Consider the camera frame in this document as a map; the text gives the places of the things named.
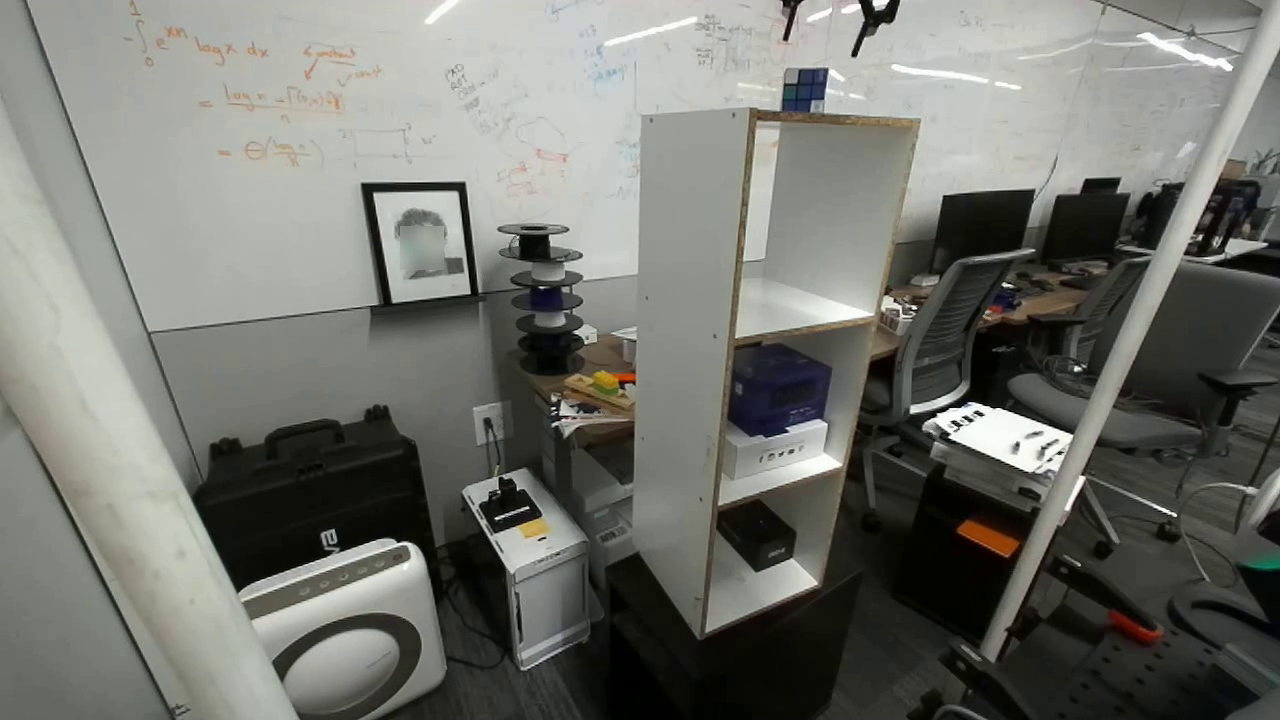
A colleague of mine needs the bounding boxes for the tall white wooden shelf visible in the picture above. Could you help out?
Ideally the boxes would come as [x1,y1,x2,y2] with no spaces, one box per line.
[627,108,922,639]

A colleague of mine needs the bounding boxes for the black stand under shelf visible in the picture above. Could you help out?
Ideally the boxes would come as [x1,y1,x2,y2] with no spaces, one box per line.
[602,552,862,720]

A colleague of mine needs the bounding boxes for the large black computer monitor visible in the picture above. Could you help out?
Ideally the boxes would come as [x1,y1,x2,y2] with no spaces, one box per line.
[928,185,1038,278]

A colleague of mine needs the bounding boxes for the smaller black computer monitor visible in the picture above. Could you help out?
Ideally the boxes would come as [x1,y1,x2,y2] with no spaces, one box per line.
[1038,189,1132,269]

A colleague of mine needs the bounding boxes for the grey mesh office chair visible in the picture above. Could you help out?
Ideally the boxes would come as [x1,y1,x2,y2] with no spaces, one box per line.
[855,244,1038,516]

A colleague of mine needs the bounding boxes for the blue plastic box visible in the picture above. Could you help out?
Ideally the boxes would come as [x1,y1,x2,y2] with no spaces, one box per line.
[729,341,835,440]

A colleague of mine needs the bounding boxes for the stack of filament spools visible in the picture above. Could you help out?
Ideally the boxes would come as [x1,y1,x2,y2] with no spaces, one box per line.
[494,221,591,379]

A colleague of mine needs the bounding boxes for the thin white pole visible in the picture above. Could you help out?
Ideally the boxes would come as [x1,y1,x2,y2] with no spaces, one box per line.
[975,0,1280,664]

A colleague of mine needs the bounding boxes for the flat white box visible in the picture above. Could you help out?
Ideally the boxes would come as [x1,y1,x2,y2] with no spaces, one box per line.
[719,415,832,486]

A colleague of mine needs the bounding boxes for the black framed portrait picture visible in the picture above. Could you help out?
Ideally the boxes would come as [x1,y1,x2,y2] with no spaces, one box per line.
[360,179,484,313]

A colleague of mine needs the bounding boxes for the cluttered wooden side table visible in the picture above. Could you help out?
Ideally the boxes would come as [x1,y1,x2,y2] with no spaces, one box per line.
[511,332,640,448]

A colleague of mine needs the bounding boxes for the white perforated panel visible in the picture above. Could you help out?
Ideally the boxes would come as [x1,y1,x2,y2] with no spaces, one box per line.
[920,400,1074,479]

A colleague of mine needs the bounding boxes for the grey padded office chair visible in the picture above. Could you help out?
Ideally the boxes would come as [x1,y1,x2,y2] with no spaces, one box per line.
[1003,254,1280,564]

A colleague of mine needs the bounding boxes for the small black box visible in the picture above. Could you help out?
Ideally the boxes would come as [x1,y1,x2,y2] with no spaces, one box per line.
[716,496,801,575]

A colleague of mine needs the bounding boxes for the black crate with orange label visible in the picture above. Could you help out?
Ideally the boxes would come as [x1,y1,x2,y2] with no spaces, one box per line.
[904,455,1072,631]

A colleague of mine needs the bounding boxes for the black hard carrying case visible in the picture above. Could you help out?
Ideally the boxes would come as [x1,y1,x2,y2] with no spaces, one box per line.
[187,406,441,596]

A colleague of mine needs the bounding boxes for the white air purifier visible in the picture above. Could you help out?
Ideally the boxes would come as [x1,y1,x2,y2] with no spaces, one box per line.
[233,537,452,720]

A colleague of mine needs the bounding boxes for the thick white pole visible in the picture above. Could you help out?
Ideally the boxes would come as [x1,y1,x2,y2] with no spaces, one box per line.
[0,105,296,720]

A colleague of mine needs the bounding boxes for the white wall outlet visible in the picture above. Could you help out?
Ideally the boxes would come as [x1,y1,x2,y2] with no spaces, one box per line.
[466,400,508,448]

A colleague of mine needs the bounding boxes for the large wall whiteboard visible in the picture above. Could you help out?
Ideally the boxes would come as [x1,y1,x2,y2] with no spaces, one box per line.
[22,0,1264,338]

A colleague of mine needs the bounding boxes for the black device with cable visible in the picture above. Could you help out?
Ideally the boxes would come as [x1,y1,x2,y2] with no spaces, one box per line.
[476,474,548,537]

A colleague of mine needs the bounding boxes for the orange handled tool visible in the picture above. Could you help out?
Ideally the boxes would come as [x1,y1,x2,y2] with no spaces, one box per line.
[1042,552,1168,651]

